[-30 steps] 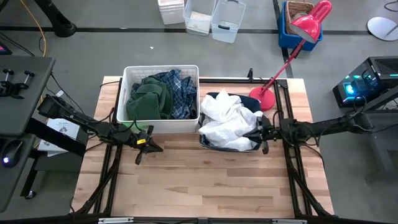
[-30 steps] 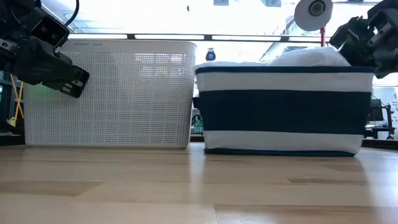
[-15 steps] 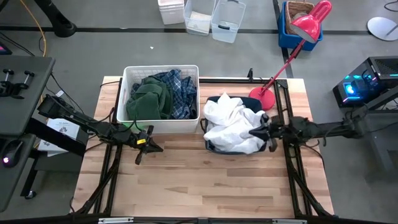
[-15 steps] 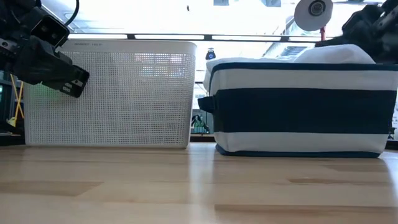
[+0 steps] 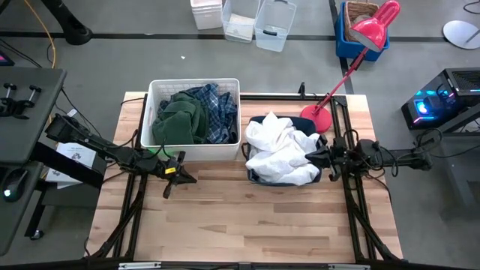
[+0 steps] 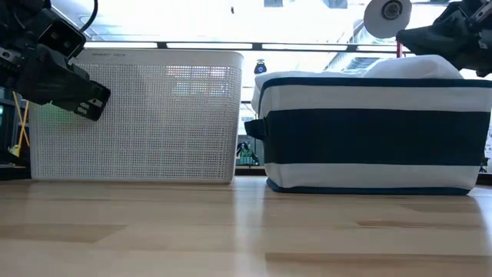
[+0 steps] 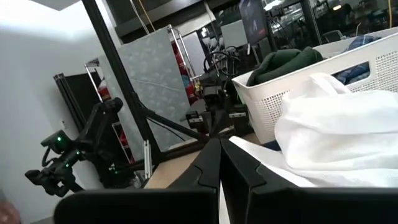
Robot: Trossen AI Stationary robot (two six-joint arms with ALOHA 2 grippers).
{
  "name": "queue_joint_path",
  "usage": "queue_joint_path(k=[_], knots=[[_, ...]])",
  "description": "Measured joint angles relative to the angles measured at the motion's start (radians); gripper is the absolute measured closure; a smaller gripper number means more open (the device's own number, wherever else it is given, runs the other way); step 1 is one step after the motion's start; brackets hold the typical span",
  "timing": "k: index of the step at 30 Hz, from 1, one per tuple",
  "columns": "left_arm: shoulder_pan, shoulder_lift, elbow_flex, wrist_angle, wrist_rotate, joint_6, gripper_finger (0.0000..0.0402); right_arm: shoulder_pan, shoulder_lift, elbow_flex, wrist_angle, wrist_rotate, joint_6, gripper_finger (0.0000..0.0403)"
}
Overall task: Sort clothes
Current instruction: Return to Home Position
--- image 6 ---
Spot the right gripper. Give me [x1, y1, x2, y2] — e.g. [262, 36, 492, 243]
[396, 0, 492, 78]

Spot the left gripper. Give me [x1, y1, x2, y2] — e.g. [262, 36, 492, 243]
[0, 0, 112, 122]

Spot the plain white cloth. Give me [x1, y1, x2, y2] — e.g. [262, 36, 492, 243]
[363, 54, 464, 80]

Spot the white perforated plastic basket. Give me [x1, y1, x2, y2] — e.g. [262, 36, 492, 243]
[28, 48, 245, 185]

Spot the navy white fabric bin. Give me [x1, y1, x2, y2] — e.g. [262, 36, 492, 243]
[244, 76, 492, 196]

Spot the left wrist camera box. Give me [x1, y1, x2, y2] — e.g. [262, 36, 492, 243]
[37, 18, 88, 59]

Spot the yellow floor cable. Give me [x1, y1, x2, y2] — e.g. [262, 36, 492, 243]
[8, 90, 31, 158]

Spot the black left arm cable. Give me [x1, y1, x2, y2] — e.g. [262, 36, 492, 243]
[78, 0, 99, 34]

